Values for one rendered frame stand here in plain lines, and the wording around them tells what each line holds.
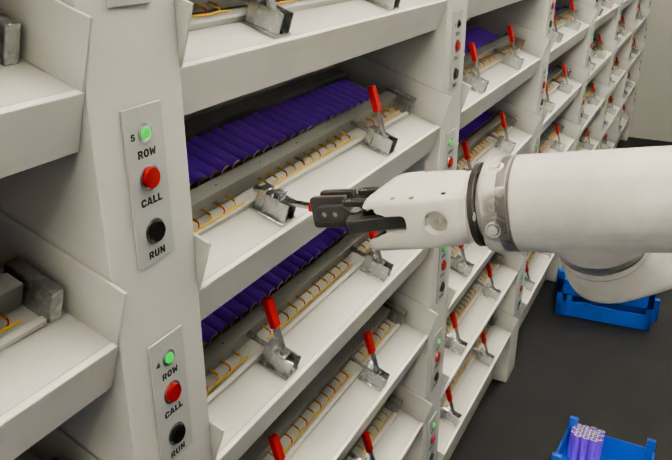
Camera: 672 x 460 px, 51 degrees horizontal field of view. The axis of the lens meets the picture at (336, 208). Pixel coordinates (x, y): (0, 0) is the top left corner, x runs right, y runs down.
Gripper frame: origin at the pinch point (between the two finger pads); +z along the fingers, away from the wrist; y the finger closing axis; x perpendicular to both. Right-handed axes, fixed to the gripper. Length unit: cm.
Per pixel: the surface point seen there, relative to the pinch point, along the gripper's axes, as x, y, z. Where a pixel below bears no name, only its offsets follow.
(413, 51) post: 10.2, 44.7, 8.2
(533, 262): -74, 159, 25
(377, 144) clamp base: 0.3, 25.7, 7.3
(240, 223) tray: 0.1, -4.4, 8.7
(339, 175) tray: -0.6, 14.5, 7.5
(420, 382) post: -49, 45, 17
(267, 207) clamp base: 0.6, -1.0, 7.6
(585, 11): 3, 184, 7
